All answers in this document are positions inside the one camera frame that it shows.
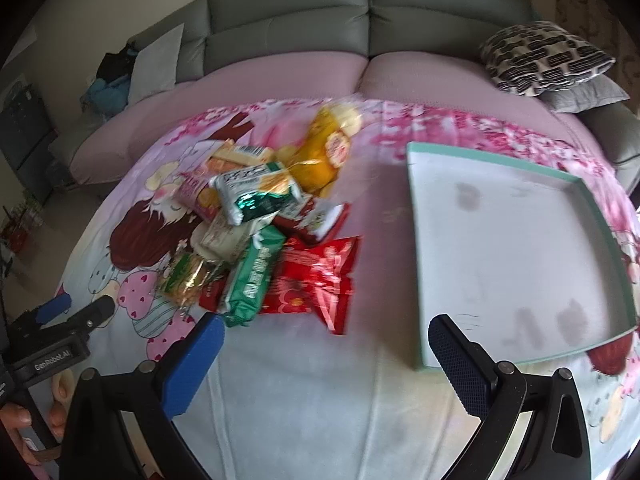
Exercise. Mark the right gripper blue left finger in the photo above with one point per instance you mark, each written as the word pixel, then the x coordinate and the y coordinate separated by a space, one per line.
pixel 187 362

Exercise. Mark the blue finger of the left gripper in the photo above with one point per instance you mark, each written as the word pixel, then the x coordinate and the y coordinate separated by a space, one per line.
pixel 53 308
pixel 91 317

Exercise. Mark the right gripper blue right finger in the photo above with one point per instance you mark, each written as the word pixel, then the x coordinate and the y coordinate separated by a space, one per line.
pixel 466 365

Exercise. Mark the white cream snack packet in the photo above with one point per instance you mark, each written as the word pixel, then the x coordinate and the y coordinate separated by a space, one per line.
pixel 219 240

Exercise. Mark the purple swiss roll packet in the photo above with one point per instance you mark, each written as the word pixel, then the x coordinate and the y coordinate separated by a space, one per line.
pixel 197 191

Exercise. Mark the silver green snack packet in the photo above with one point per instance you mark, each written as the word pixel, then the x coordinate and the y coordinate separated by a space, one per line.
pixel 254 192

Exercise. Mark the cream orange biscuit packet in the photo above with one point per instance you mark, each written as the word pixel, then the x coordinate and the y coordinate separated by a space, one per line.
pixel 231 156

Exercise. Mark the yellow bread snack bag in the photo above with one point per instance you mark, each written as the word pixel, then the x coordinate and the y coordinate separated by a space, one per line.
pixel 316 162

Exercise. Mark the person's left hand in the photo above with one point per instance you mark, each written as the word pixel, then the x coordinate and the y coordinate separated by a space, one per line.
pixel 14 417

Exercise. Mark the gold clear snack packet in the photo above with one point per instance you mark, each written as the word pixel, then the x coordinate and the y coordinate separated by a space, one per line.
pixel 187 273

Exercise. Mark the teal shallow tray box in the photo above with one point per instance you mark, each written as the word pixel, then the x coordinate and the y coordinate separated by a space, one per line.
pixel 518 255

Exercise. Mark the pink sofa seat cover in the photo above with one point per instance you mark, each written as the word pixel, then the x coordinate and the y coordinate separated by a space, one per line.
pixel 408 77

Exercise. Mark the red white snack packet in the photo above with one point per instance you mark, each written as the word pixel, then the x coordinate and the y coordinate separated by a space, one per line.
pixel 312 219

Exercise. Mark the blue clothes pile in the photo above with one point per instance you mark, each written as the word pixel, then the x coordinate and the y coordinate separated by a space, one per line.
pixel 108 94

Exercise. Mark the light grey pillow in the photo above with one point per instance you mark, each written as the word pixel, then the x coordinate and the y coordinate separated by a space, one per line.
pixel 156 67

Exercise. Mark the grey cushion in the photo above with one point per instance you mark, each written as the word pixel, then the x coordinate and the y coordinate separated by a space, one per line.
pixel 596 92

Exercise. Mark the black white patterned pillow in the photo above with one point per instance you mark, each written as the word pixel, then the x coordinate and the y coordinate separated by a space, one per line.
pixel 537 57

